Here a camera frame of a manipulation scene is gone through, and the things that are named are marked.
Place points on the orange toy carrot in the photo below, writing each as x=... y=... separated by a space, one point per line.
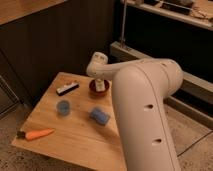
x=31 y=135

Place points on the red ceramic bowl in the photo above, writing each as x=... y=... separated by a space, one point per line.
x=93 y=91

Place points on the metal pole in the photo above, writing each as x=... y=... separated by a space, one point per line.
x=122 y=38

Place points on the white bottle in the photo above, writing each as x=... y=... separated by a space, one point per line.
x=99 y=85

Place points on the blue cup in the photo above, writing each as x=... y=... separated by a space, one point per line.
x=63 y=108

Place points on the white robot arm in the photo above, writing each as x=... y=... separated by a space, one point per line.
x=139 y=88

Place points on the wooden table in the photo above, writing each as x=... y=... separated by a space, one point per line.
x=77 y=138

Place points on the blue sponge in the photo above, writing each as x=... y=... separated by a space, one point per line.
x=99 y=116

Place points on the cluttered shelf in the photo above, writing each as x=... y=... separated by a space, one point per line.
x=194 y=12

